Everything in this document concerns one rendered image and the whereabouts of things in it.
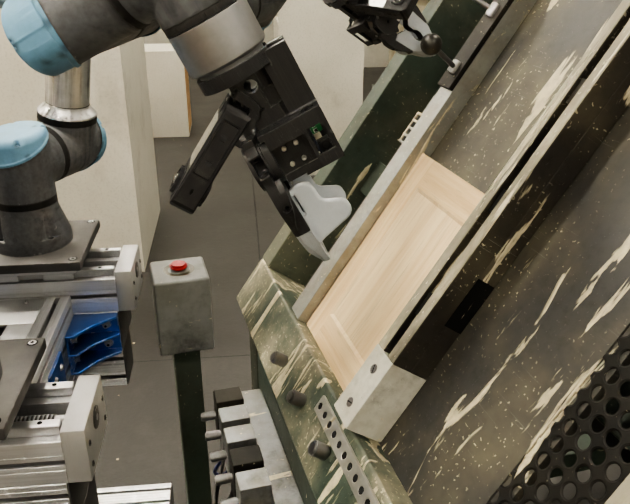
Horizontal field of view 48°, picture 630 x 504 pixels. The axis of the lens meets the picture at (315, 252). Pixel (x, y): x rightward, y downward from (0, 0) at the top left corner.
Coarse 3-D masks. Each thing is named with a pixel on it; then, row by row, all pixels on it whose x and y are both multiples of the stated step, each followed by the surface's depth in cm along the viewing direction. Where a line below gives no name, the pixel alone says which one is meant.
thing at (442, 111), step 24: (528, 0) 127; (504, 24) 128; (480, 72) 130; (456, 96) 131; (432, 120) 131; (408, 144) 135; (432, 144) 133; (408, 168) 134; (384, 192) 135; (360, 216) 138; (360, 240) 137; (336, 264) 138; (312, 288) 141; (312, 312) 141
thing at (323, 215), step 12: (300, 192) 65; (312, 192) 65; (312, 204) 66; (324, 204) 66; (336, 204) 66; (348, 204) 66; (312, 216) 66; (324, 216) 67; (336, 216) 67; (348, 216) 67; (312, 228) 67; (324, 228) 67; (300, 240) 67; (312, 240) 67; (312, 252) 69; (324, 252) 69
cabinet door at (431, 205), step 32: (416, 192) 129; (448, 192) 121; (480, 192) 113; (384, 224) 133; (416, 224) 125; (448, 224) 117; (352, 256) 138; (384, 256) 129; (416, 256) 121; (352, 288) 133; (384, 288) 124; (416, 288) 117; (320, 320) 137; (352, 320) 128; (384, 320) 120; (352, 352) 123
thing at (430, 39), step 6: (426, 36) 121; (432, 36) 121; (438, 36) 121; (426, 42) 121; (432, 42) 121; (438, 42) 121; (426, 48) 121; (432, 48) 121; (438, 48) 121; (426, 54) 123; (432, 54) 122; (438, 54) 125; (444, 54) 126; (444, 60) 127; (450, 60) 128; (456, 60) 130; (450, 66) 130; (456, 66) 130; (450, 72) 130
